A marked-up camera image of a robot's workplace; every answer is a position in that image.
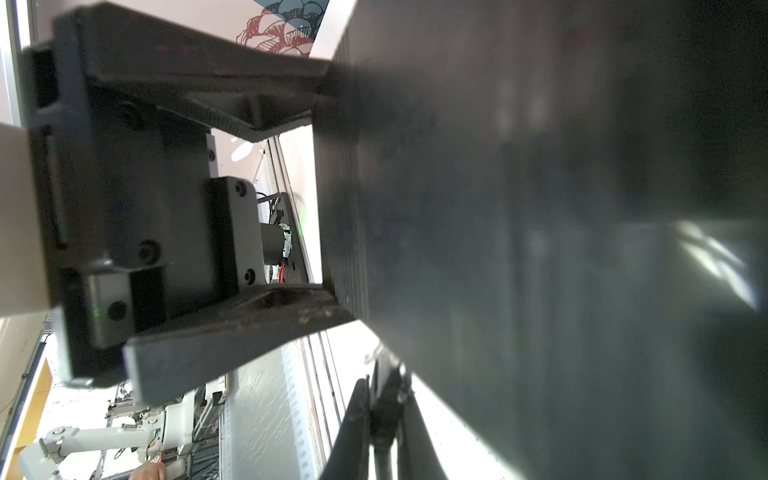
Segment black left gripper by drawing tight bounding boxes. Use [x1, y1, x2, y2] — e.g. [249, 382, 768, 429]
[23, 2, 356, 407]

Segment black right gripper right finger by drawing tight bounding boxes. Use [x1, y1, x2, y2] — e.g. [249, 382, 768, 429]
[399, 376, 447, 480]

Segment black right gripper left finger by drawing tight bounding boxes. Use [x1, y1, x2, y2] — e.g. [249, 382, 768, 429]
[319, 378, 370, 480]

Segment black ethernet cable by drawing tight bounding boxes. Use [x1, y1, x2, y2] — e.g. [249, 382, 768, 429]
[363, 341, 413, 480]

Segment black network switch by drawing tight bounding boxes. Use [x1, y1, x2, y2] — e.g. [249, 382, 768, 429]
[313, 1, 767, 479]

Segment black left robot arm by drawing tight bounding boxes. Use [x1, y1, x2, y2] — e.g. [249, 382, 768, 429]
[20, 3, 346, 406]

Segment white robot outside cell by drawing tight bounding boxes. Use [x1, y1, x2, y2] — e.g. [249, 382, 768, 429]
[19, 392, 195, 479]

